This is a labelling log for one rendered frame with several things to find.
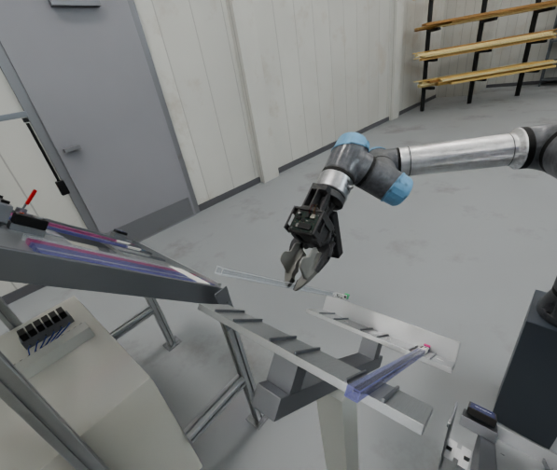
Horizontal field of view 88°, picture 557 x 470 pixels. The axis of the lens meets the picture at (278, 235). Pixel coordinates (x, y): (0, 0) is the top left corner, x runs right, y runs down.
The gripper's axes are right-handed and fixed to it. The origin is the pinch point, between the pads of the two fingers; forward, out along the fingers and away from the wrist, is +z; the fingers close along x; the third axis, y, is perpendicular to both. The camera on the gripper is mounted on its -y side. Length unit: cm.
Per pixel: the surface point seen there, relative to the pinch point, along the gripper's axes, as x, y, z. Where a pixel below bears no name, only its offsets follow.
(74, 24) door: -262, 28, -127
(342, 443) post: 13.6, -20.4, 23.8
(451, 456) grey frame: 31.3, -28.3, 16.3
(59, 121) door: -266, -3, -59
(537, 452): 42.3, -22.9, 8.5
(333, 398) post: 12.4, -8.2, 15.8
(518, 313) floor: 46, -150, -53
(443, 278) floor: 7, -157, -65
